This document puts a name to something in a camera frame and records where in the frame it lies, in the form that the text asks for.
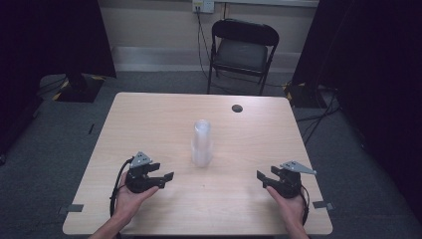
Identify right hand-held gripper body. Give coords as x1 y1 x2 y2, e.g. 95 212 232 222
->
270 160 317 200

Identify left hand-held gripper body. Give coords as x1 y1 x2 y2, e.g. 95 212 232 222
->
124 151 167 195

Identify stack of clear cups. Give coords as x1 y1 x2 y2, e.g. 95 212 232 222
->
190 119 214 168

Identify person's left hand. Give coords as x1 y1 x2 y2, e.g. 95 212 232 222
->
113 172 160 221

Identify person's right hand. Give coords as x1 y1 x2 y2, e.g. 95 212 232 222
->
266 185 309 231

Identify grey tape strip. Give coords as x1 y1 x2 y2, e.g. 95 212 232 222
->
312 200 334 211
57 203 85 215

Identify black stand base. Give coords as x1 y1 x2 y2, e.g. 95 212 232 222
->
51 73 106 104
284 81 328 110

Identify black folding chair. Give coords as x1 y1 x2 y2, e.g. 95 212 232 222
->
206 18 281 97

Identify black curtain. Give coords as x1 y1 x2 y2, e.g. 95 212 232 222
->
0 0 117 155
291 0 422 222

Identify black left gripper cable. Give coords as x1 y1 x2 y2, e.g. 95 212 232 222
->
108 157 134 219

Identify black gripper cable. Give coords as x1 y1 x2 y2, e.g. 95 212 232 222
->
299 184 312 227
108 157 134 219

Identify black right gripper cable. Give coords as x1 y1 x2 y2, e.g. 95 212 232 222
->
299 184 312 227

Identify black floor cables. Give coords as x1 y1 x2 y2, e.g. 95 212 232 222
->
295 85 342 147

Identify black power cable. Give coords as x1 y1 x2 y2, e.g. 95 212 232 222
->
195 5 214 80

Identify white wall cable trunking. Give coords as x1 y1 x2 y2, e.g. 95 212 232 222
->
213 0 320 9

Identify white wall socket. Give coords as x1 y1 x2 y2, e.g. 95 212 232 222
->
191 0 216 15

